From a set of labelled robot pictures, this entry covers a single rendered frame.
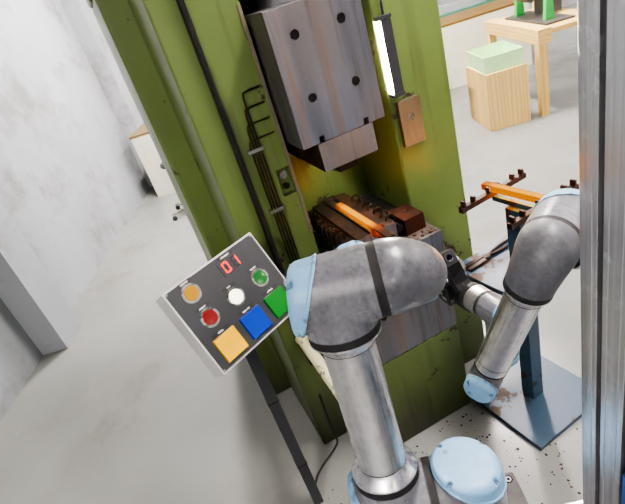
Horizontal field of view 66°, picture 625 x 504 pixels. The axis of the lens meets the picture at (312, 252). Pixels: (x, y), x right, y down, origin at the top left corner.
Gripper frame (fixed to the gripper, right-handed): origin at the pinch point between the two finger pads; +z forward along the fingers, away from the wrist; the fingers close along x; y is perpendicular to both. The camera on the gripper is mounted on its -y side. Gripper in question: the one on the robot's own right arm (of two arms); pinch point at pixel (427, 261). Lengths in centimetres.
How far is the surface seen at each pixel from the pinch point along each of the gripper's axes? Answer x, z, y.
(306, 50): -8, 31, -63
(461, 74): 366, 458, 85
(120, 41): -52, 89, -80
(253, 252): -44, 24, -15
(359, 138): 1.8, 30.8, -33.0
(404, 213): 14.8, 36.1, 2.3
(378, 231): -1.4, 26.5, -1.1
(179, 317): -71, 11, -13
